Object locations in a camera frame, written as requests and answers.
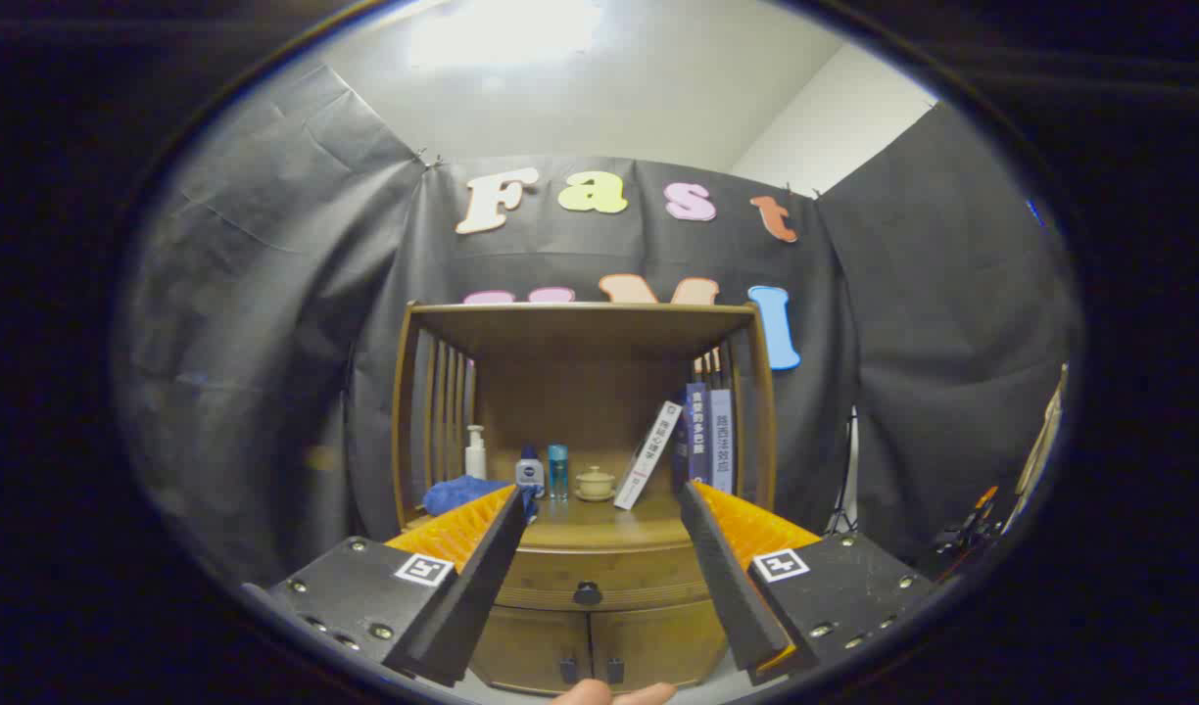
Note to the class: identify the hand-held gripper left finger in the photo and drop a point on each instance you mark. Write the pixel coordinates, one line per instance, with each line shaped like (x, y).
(467, 597)

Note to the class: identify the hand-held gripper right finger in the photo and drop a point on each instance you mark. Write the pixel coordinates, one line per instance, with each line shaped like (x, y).
(732, 587)

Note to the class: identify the wooden drawer with black knob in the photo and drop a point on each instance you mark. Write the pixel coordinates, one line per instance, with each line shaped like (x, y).
(639, 578)

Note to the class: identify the wooden countertop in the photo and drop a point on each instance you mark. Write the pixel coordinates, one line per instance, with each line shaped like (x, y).
(599, 529)

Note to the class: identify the wooden shelf cabinet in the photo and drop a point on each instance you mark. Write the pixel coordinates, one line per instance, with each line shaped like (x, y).
(580, 392)

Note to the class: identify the rolled blue towel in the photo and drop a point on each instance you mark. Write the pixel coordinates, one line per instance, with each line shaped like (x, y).
(462, 493)

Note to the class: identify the white lotion bottle blue cap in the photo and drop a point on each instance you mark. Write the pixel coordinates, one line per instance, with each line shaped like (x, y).
(529, 475)

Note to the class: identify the white pump bottle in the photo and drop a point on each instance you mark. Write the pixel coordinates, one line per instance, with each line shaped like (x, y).
(475, 458)

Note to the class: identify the dark navy book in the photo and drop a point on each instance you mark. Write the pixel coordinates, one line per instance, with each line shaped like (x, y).
(680, 450)

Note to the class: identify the lavender book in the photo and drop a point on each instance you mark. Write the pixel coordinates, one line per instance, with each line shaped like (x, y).
(721, 441)

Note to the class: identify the clear blue bottle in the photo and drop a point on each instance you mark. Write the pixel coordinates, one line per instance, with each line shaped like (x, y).
(558, 475)

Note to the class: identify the white book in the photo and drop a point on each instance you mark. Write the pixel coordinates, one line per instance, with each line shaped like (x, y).
(648, 455)

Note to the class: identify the blue book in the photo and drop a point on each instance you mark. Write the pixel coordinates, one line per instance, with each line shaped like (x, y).
(697, 431)

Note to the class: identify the beige lidded tea cup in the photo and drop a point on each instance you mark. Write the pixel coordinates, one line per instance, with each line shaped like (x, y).
(595, 484)

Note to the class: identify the black stand with orange clip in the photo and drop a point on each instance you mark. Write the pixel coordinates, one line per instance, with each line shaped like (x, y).
(972, 524)

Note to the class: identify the black backdrop cloth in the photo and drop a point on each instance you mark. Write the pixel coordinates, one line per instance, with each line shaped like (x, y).
(266, 343)

